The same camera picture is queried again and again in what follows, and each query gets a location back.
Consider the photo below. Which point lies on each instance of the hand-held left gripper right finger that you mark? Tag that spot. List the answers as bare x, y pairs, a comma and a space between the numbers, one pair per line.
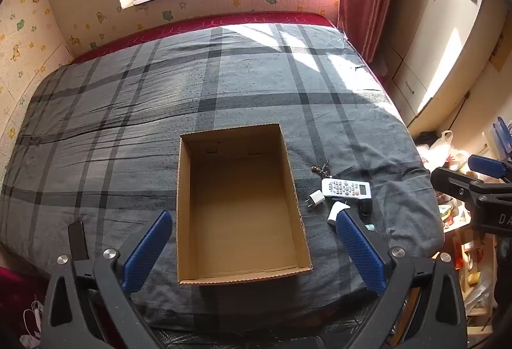
360, 253

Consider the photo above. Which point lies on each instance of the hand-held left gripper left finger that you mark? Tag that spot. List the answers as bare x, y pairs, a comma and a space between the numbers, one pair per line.
146, 249

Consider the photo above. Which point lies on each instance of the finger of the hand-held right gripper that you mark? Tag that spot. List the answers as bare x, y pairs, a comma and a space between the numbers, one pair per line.
452, 179
486, 167

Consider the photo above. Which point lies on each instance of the large white charger plug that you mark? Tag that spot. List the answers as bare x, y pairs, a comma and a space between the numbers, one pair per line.
334, 213

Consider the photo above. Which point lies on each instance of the small white charger plug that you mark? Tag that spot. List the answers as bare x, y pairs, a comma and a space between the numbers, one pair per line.
319, 199

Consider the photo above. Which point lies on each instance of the key bunch with blue fob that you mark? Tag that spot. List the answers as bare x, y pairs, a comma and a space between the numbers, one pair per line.
322, 169

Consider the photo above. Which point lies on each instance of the cardboard box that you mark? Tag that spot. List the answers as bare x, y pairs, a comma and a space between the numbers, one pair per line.
240, 213

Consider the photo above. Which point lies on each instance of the white plastic bag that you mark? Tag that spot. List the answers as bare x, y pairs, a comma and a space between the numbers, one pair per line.
438, 151

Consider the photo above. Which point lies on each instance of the floor clutter pile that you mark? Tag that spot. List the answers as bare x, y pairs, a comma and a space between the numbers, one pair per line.
476, 269

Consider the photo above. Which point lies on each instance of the white remote control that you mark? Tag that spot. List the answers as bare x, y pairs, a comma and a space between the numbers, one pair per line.
344, 187

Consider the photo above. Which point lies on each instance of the black smartphone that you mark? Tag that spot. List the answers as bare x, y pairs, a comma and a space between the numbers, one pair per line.
78, 241

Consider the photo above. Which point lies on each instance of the grey plaid blanket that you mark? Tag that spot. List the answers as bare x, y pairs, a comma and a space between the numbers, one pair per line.
120, 133

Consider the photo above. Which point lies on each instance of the dark red cloth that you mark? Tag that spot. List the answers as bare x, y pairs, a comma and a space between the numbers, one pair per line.
16, 289

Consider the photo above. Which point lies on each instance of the beige wardrobe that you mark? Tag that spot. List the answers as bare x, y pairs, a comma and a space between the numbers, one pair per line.
424, 33

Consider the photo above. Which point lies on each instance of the red bed sheet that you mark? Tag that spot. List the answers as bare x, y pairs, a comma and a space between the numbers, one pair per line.
240, 19

